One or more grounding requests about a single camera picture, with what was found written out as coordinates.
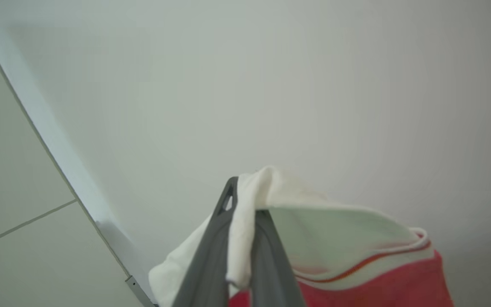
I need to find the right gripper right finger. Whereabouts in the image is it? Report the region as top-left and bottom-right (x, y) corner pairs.
(250, 209), (307, 307)

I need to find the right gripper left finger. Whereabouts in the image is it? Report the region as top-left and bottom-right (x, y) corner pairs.
(172, 176), (240, 307)

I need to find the red white-trimmed jersey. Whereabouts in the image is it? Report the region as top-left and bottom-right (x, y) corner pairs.
(148, 165), (456, 307)

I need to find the pale white trim strip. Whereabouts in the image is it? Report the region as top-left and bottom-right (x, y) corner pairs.
(0, 13), (161, 307)

